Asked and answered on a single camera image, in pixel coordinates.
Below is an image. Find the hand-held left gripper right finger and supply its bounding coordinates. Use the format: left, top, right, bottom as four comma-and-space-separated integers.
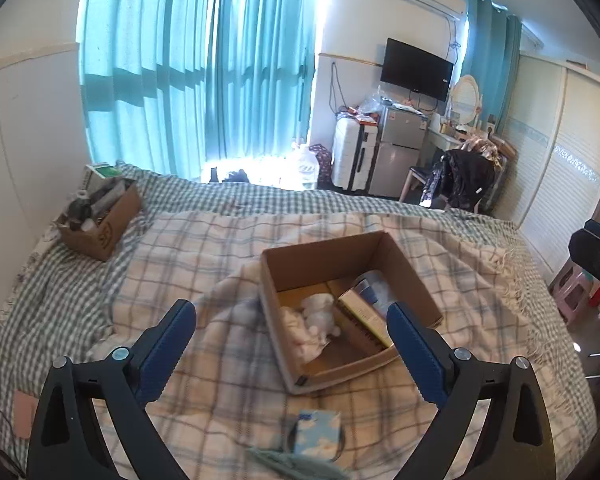
386, 302, 556, 480

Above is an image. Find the green checked bed sheet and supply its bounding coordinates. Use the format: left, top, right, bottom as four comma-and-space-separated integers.
0, 162, 598, 480

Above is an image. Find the narrow teal curtain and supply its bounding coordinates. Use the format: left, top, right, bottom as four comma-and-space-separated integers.
459, 0, 523, 133

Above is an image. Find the blue cloud-print tissue pack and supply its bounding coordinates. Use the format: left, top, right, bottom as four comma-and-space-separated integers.
289, 410, 349, 464

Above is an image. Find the white plush toy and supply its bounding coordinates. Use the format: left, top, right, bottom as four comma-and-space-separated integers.
280, 294, 342, 361

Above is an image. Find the plaid blanket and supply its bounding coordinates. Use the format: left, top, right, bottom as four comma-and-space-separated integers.
82, 209, 583, 480

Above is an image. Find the white suitcase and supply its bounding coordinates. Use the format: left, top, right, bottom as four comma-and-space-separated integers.
331, 117, 381, 192

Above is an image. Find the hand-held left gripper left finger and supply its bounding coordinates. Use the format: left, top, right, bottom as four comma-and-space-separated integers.
26, 299, 197, 480

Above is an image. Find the yellow carton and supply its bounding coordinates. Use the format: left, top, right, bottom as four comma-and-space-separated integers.
336, 289, 396, 351

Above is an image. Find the pink plastic stool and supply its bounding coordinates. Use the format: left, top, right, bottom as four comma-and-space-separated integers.
550, 265, 598, 325

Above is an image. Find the silver refrigerator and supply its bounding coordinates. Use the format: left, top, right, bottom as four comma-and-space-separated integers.
369, 102, 429, 198

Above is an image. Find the oval white mirror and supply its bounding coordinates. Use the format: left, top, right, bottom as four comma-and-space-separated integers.
450, 75, 482, 128

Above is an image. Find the dark jacket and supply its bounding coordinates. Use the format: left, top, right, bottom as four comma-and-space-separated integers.
422, 149, 496, 211

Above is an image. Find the dark bottle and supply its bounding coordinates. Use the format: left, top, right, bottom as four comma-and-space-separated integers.
67, 191, 97, 231

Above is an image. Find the blue and white bottle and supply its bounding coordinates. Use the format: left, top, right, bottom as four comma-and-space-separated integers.
354, 270, 400, 318

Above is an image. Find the white wardrobe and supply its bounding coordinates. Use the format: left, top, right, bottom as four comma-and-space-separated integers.
492, 52, 600, 281

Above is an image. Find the clear water jug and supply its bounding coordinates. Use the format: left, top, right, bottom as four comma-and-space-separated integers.
286, 142, 322, 191

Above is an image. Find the white dressing table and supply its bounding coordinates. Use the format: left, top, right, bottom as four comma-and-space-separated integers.
426, 125, 481, 153

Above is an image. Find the green and white carton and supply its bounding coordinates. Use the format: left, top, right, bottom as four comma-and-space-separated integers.
82, 162, 123, 192

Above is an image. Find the black wall television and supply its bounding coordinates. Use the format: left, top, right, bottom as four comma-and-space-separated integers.
380, 37, 455, 102

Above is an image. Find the pink card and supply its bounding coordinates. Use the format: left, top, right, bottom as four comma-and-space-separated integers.
14, 391, 44, 438

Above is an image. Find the wooden chair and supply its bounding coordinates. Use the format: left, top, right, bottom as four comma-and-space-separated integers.
399, 149, 481, 211

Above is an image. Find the cardboard box with printed logo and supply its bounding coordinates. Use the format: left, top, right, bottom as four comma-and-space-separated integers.
56, 177, 144, 262

